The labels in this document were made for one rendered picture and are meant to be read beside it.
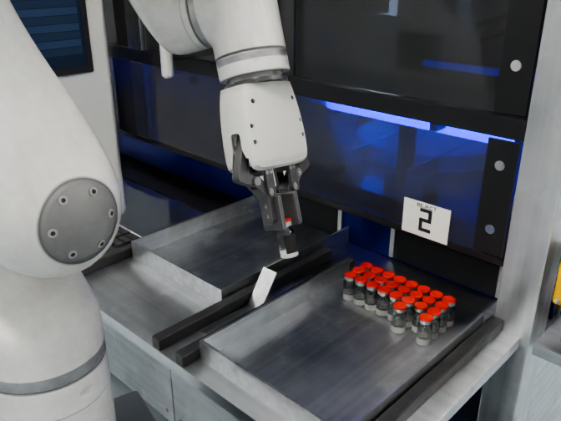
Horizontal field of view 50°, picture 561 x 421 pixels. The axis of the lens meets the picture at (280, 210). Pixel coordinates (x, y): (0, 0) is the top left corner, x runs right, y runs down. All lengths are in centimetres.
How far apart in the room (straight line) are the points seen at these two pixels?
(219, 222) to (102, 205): 81
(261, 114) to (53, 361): 33
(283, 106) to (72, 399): 38
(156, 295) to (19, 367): 49
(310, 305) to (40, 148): 62
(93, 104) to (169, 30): 76
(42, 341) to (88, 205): 15
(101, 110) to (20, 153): 101
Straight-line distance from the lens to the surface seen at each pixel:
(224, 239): 122
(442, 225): 98
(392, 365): 89
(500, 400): 108
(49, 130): 49
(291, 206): 72
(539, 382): 115
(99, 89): 147
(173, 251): 119
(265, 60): 68
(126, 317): 101
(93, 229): 50
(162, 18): 73
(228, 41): 69
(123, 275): 113
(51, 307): 60
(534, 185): 90
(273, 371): 86
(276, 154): 69
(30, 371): 60
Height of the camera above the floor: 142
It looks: 23 degrees down
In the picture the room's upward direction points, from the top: straight up
